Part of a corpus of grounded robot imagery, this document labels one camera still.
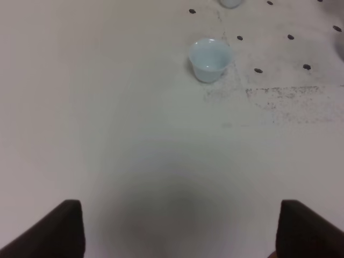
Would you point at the near light blue teacup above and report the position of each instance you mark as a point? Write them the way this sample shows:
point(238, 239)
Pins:
point(209, 59)

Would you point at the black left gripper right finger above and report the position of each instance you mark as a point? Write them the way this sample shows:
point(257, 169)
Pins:
point(303, 233)

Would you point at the far light blue teacup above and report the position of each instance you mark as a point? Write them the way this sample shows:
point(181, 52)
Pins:
point(230, 4)

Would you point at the light blue teacup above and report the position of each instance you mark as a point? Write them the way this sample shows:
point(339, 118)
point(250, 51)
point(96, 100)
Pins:
point(230, 4)
point(209, 59)

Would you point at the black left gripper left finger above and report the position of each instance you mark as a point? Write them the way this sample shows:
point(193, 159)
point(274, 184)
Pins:
point(60, 233)

